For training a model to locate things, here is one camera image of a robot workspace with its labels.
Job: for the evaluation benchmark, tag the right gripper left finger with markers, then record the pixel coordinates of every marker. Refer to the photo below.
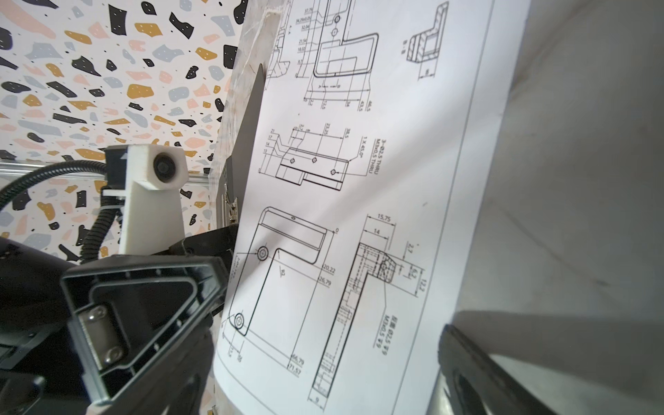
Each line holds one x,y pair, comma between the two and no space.
140,326

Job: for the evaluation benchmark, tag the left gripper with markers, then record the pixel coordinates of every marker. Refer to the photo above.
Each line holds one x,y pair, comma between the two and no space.
40,369

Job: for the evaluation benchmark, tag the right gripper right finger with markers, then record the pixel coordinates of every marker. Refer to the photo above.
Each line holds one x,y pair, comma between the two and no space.
470,382

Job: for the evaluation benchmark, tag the technical drawing paper sheet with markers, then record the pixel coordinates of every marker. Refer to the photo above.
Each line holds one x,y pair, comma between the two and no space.
372,151

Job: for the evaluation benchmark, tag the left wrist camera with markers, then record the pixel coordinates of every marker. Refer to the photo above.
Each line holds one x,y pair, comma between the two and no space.
148,180

